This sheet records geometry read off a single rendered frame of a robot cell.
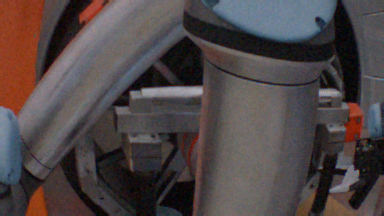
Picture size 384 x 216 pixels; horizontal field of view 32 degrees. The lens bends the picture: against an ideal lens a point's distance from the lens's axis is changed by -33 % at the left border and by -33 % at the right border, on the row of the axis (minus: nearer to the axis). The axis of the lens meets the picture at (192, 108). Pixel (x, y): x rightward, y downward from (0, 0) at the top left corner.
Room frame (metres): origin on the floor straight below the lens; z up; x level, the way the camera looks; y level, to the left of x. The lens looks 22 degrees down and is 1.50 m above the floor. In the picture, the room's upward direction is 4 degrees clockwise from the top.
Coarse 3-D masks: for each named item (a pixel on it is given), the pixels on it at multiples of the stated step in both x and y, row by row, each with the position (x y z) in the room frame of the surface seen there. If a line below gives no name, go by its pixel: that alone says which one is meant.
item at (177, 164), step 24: (192, 48) 1.60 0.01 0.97; (168, 72) 1.58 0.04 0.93; (192, 72) 1.61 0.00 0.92; (120, 96) 1.56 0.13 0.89; (96, 144) 1.74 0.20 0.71; (96, 168) 1.53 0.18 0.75; (120, 168) 1.75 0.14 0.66; (168, 168) 1.59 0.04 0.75; (120, 192) 1.58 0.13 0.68; (168, 192) 1.59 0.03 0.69; (192, 192) 1.75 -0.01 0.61
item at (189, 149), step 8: (192, 104) 1.54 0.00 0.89; (200, 104) 1.51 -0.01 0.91; (184, 136) 1.47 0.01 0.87; (192, 136) 1.44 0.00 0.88; (184, 144) 1.46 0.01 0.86; (192, 144) 1.42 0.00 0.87; (184, 152) 1.45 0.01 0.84; (192, 152) 1.41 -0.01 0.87; (184, 160) 1.47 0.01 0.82; (192, 160) 1.40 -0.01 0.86; (192, 168) 1.39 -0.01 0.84
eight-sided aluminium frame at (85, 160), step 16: (80, 144) 1.44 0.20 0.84; (80, 160) 1.44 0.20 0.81; (320, 160) 1.55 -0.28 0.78; (80, 176) 1.44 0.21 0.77; (96, 176) 1.45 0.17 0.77; (96, 192) 1.44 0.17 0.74; (112, 192) 1.50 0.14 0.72; (304, 192) 1.55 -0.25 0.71; (112, 208) 1.45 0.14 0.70; (128, 208) 1.50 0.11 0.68
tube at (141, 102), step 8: (144, 88) 1.29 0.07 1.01; (152, 88) 1.29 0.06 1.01; (160, 88) 1.29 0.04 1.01; (168, 88) 1.29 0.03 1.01; (176, 88) 1.30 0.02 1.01; (184, 88) 1.30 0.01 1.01; (192, 88) 1.30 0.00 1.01; (200, 88) 1.30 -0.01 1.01; (136, 96) 1.28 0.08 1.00; (144, 96) 1.28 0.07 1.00; (152, 96) 1.28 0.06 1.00; (160, 96) 1.28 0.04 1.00; (168, 96) 1.29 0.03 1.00; (176, 96) 1.29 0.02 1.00; (184, 96) 1.29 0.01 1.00; (192, 96) 1.29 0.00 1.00; (200, 96) 1.30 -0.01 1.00; (136, 104) 1.27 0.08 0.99; (144, 104) 1.28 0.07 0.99; (152, 104) 1.28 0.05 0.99; (160, 104) 1.29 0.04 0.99; (168, 104) 1.29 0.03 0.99; (176, 104) 1.29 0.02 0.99; (184, 104) 1.29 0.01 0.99; (136, 112) 1.27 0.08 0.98; (144, 112) 1.28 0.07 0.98
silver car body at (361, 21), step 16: (48, 0) 1.62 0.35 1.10; (64, 0) 1.64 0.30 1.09; (352, 0) 1.81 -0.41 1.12; (368, 0) 1.82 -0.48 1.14; (48, 16) 1.63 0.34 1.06; (352, 16) 1.80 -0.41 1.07; (368, 16) 1.82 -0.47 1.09; (48, 32) 1.63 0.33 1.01; (368, 32) 1.82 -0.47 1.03; (368, 48) 1.82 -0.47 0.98; (368, 64) 1.82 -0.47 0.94; (368, 80) 1.82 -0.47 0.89; (368, 96) 1.82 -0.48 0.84; (368, 112) 1.82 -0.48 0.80
